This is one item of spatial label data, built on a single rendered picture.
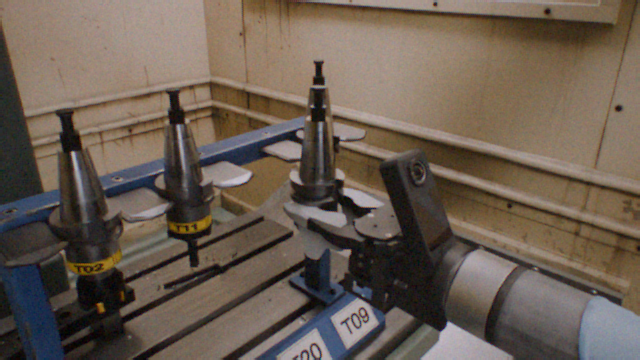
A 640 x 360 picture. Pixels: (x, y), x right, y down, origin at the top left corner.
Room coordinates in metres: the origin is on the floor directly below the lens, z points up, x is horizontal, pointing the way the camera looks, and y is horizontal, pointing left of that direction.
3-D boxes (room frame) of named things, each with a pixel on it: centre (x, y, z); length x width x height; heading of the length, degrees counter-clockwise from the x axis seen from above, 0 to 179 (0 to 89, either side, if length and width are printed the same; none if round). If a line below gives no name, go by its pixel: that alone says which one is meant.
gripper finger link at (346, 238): (0.45, -0.03, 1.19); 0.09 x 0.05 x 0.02; 60
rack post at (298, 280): (0.75, 0.00, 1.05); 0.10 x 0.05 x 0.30; 47
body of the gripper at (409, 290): (0.43, -0.09, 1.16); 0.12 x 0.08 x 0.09; 47
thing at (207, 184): (0.51, 0.15, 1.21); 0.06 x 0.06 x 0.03
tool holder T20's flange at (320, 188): (0.52, 0.00, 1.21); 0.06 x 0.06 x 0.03
